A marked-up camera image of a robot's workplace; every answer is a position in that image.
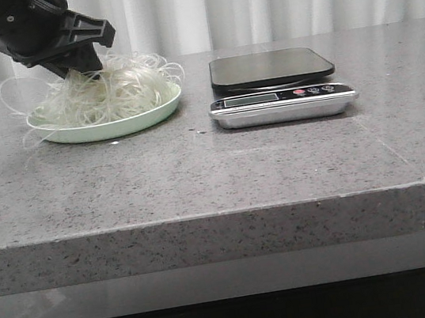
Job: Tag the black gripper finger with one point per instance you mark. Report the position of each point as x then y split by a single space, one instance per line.
76 63

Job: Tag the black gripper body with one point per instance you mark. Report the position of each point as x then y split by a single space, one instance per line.
36 32

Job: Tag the white vermicelli noodle bundle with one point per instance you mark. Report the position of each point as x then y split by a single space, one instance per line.
127 85

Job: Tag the light green round plate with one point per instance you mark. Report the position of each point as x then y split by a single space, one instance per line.
114 129

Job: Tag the black and silver kitchen scale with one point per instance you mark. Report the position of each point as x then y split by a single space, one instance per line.
275 86

